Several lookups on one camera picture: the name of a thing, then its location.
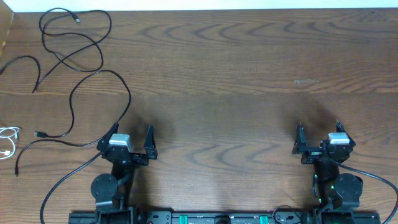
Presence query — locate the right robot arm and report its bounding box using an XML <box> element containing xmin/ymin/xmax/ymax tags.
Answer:
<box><xmin>292</xmin><ymin>121</ymin><xmax>363</xmax><ymax>223</ymax></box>

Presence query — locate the black left camera cable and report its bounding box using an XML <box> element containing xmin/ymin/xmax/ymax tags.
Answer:
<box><xmin>39</xmin><ymin>151</ymin><xmax>103</xmax><ymax>224</ymax></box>

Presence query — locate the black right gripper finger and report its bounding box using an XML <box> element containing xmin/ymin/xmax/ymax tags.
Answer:
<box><xmin>292</xmin><ymin>123</ymin><xmax>307</xmax><ymax>154</ymax></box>
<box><xmin>336</xmin><ymin>120</ymin><xmax>356</xmax><ymax>146</ymax></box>

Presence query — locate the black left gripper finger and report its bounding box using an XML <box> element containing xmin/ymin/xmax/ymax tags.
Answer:
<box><xmin>96</xmin><ymin>123</ymin><xmax>119</xmax><ymax>149</ymax></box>
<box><xmin>144</xmin><ymin>126</ymin><xmax>157</xmax><ymax>159</ymax></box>

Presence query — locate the black camera cable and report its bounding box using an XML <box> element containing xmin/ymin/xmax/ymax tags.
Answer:
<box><xmin>329</xmin><ymin>157</ymin><xmax>398</xmax><ymax>224</ymax></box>
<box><xmin>39</xmin><ymin>151</ymin><xmax>103</xmax><ymax>224</ymax></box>

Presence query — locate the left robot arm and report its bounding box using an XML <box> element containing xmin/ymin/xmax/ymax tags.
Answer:
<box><xmin>91</xmin><ymin>123</ymin><xmax>158</xmax><ymax>223</ymax></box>

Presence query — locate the black thin cable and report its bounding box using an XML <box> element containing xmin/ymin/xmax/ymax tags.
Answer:
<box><xmin>14</xmin><ymin>69</ymin><xmax>132</xmax><ymax>177</ymax></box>
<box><xmin>0</xmin><ymin>7</ymin><xmax>113</xmax><ymax>94</ymax></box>

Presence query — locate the white thin cable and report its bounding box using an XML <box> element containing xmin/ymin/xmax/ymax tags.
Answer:
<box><xmin>0</xmin><ymin>126</ymin><xmax>20</xmax><ymax>161</ymax></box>

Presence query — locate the black right camera cable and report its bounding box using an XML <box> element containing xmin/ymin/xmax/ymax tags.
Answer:
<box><xmin>329</xmin><ymin>157</ymin><xmax>398</xmax><ymax>224</ymax></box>

